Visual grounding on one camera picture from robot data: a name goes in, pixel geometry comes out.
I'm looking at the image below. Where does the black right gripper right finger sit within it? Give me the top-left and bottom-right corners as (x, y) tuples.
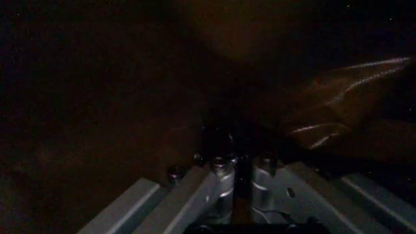
(242, 126), (416, 234)

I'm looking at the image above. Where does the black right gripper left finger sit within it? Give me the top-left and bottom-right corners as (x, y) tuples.
(76, 124), (244, 234)

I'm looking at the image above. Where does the dark thin garbage bag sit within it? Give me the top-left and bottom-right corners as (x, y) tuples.
(0, 0), (416, 234)

